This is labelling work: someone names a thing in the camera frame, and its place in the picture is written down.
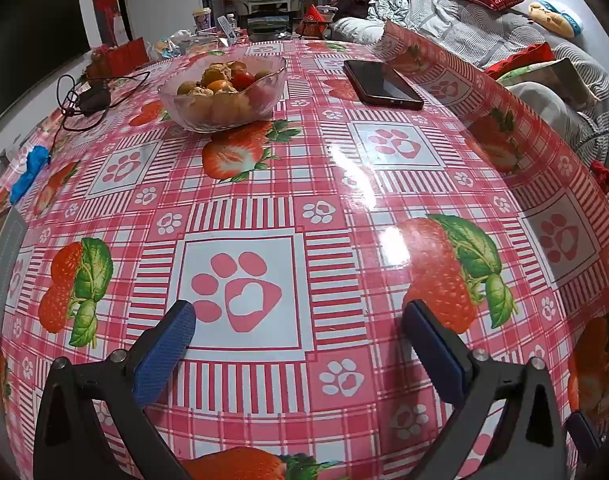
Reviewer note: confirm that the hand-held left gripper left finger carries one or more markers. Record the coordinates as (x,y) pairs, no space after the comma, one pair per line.
(167,350)

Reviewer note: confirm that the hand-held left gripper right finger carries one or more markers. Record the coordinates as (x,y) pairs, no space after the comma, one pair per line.
(434,345)

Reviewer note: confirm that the clear glass bowl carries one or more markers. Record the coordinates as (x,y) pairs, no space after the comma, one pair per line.
(224,115)

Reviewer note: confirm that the red strawberry print tablecloth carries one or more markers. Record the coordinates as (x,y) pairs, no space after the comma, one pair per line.
(309,185)

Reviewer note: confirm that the blue cloth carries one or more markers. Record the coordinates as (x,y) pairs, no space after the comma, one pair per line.
(32,165)

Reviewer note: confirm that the green kiwi berry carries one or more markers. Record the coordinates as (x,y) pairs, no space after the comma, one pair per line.
(186,87)

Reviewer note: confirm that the black smartphone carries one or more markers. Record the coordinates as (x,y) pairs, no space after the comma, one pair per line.
(379,82)

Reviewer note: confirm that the small mandarin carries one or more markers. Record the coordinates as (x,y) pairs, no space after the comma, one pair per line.
(214,77)

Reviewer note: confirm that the red cherry tomato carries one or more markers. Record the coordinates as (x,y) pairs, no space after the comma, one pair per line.
(243,80)

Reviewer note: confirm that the red gift box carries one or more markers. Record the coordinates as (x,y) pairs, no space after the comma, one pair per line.
(119,57)

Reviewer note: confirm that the red fringed pillow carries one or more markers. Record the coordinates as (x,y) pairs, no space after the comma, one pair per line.
(524,60)

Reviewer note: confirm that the clear plastic snack bags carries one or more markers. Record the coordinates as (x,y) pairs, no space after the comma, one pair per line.
(184,42)

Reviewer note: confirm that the grey striped sofa blanket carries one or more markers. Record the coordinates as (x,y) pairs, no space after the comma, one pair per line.
(459,25)

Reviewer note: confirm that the white phone stand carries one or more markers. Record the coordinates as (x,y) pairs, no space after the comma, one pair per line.
(228,27)

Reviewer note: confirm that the purple label cup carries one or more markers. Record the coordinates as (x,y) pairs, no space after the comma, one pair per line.
(202,19)

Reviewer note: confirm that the dark round container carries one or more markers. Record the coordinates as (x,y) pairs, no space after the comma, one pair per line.
(269,27)

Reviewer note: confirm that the black television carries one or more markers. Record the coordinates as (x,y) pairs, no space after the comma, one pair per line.
(29,35)

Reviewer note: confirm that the red snack bag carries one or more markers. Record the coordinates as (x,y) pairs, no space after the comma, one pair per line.
(313,22)

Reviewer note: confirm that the yellow plush toy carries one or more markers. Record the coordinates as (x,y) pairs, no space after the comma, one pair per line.
(554,19)

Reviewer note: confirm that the dark clothes heap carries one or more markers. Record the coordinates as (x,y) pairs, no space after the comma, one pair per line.
(357,2)

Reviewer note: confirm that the white coffee table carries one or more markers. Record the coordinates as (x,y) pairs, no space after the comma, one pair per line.
(264,2)

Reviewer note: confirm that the red wall hanging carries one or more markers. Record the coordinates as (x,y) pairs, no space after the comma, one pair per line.
(104,7)

